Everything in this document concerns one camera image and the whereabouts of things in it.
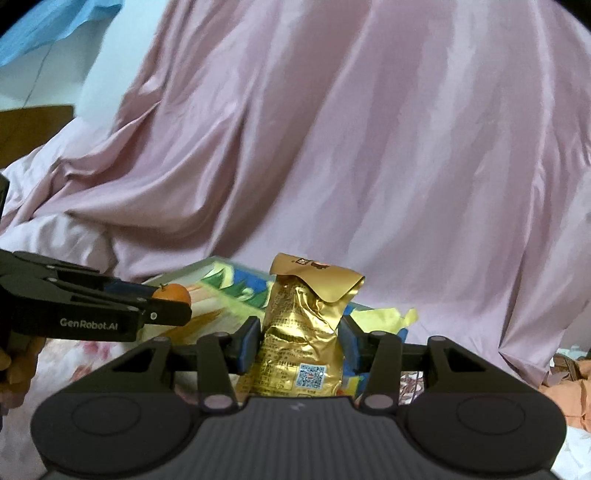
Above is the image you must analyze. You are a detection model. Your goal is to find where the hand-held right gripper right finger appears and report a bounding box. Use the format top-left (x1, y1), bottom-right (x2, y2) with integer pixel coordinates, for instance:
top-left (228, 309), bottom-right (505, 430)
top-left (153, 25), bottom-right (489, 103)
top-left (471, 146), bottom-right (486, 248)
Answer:
top-left (339, 316), bottom-right (539, 411)

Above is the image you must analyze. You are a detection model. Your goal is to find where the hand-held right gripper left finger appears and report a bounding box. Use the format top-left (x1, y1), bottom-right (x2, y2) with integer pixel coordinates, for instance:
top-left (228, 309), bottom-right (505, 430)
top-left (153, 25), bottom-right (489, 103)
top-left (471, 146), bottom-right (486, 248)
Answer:
top-left (65, 316), bottom-right (263, 412)

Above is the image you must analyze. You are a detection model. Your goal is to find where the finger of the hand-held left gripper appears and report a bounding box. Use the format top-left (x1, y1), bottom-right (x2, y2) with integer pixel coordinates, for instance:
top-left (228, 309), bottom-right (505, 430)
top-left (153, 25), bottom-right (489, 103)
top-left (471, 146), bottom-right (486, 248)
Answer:
top-left (45, 287), bottom-right (193, 327)
top-left (0, 250), bottom-right (158, 298)

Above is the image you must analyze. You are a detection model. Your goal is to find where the orange tangerine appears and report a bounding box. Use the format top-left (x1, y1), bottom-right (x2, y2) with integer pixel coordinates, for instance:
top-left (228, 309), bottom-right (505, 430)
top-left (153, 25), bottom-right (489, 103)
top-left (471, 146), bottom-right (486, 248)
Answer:
top-left (152, 283), bottom-right (192, 308)

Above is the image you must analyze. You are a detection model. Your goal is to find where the grey cardboard box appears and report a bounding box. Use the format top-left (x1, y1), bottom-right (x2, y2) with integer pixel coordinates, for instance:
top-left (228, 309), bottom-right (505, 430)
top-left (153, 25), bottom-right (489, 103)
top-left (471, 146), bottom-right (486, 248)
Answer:
top-left (139, 256), bottom-right (413, 400)

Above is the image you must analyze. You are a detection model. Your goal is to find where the gold foil snack packet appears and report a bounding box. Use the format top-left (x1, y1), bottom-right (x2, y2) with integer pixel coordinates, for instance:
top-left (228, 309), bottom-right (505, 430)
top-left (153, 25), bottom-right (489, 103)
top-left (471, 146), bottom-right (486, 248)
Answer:
top-left (238, 252), bottom-right (366, 398)

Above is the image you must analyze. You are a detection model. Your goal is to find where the person's left hand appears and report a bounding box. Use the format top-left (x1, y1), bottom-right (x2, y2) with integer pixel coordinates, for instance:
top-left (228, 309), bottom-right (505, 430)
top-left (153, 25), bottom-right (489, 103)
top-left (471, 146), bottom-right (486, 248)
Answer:
top-left (0, 337), bottom-right (48, 411)

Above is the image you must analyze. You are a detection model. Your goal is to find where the floral bed sheet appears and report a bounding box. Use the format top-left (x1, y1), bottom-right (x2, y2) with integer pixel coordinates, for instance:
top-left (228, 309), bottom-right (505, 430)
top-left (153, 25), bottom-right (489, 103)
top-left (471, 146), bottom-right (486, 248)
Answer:
top-left (0, 333), bottom-right (435, 409)

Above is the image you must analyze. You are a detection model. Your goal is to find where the crumpled yellow wrapper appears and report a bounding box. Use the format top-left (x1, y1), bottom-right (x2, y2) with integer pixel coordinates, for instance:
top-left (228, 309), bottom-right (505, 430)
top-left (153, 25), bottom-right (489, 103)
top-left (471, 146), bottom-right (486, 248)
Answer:
top-left (350, 307), bottom-right (420, 343)

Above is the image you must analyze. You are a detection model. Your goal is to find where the blue snack packet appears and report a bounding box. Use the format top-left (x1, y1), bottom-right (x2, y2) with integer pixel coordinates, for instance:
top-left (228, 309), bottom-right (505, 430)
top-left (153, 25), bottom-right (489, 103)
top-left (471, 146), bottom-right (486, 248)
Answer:
top-left (203, 262), bottom-right (273, 311)

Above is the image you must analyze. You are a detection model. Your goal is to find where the brown wooden furniture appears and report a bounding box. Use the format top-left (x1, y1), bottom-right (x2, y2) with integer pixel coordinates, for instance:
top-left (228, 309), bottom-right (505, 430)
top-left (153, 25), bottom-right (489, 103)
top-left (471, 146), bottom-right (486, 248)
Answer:
top-left (0, 105), bottom-right (75, 169)

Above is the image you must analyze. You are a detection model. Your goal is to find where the pink duvet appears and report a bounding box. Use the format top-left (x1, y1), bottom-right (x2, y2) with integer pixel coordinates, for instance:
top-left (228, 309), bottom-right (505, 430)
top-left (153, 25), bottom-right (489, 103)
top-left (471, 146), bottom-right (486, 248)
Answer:
top-left (0, 0), bottom-right (591, 389)

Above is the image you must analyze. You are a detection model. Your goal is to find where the orange cloth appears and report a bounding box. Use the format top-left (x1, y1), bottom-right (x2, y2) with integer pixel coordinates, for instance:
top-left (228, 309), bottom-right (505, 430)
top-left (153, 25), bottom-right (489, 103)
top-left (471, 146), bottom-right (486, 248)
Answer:
top-left (538, 357), bottom-right (591, 433)

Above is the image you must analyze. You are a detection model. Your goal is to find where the blue cloth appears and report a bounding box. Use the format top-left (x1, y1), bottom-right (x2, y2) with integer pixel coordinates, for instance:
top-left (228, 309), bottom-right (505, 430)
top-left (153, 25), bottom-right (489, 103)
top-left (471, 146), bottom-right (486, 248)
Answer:
top-left (0, 0), bottom-right (123, 68)

